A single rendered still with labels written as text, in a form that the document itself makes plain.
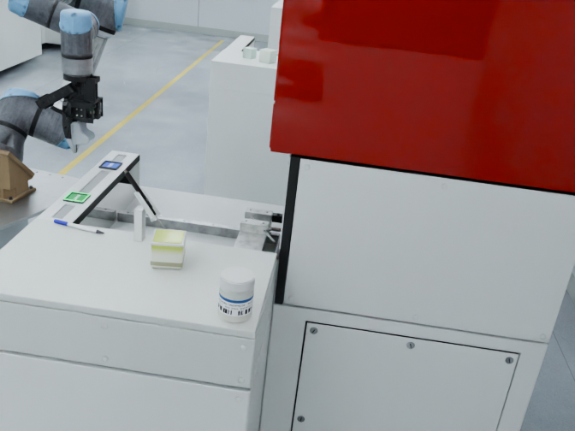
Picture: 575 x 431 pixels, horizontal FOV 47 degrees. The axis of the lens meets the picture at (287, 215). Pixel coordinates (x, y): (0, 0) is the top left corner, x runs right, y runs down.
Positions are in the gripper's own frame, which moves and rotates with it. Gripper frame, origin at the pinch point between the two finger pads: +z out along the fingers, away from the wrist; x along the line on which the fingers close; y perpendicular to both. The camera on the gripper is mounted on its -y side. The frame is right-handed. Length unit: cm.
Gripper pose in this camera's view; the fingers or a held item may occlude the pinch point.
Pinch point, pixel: (72, 147)
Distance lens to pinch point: 183.5
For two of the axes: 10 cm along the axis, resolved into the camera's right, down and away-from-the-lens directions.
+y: 9.9, 1.4, -0.6
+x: 1.1, -4.1, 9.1
